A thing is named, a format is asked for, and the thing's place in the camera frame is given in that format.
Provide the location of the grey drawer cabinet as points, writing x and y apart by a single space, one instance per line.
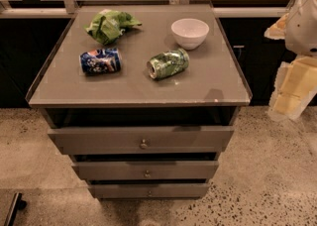
209 93

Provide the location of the black object at floor corner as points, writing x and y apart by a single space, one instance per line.
17 204

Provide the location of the blue soda can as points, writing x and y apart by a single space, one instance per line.
101 61

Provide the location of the crumpled green chip bag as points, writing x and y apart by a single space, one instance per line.
108 26

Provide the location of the grey drawer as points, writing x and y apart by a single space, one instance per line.
145 170
132 191
140 140

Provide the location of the white bowl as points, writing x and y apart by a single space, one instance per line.
189 33

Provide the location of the grey top drawer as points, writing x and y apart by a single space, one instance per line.
140 140

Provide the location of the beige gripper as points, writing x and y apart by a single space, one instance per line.
302 27

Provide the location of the grey middle drawer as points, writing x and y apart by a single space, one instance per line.
145 170

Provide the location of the green soda can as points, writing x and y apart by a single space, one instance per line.
168 63

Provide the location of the grey bottom drawer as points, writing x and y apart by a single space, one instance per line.
132 191

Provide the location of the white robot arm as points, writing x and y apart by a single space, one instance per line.
306 7

